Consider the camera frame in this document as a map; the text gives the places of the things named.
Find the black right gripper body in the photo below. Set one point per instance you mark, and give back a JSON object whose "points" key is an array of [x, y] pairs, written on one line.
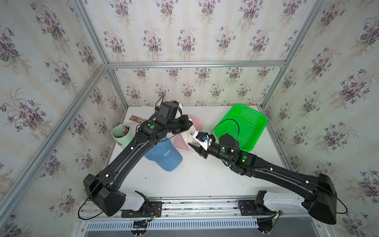
{"points": [[214, 151]]}

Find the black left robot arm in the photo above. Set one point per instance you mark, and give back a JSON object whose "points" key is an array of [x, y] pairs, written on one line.
{"points": [[103, 189]]}

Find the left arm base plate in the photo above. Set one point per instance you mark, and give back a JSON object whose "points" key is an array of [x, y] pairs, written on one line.
{"points": [[142, 209]]}

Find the pink baseball cap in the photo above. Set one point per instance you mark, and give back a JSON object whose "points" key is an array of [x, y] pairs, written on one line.
{"points": [[180, 142]]}

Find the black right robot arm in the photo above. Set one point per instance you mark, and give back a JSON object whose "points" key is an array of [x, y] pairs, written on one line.
{"points": [[320, 196]]}

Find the aluminium mounting rail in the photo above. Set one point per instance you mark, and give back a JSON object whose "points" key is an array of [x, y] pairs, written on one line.
{"points": [[289, 204]]}

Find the mint green pen cup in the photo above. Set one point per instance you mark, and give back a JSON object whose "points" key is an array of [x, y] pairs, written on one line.
{"points": [[123, 135]]}

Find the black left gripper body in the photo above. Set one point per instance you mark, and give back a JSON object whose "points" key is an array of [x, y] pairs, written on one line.
{"points": [[180, 125]]}

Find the green plastic basket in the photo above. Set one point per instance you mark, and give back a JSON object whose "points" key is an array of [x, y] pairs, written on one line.
{"points": [[244, 124]]}

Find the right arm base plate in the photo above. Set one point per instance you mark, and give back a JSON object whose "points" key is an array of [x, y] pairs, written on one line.
{"points": [[249, 207]]}

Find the light blue baseball cap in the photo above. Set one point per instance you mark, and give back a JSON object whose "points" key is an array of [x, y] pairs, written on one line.
{"points": [[165, 155]]}

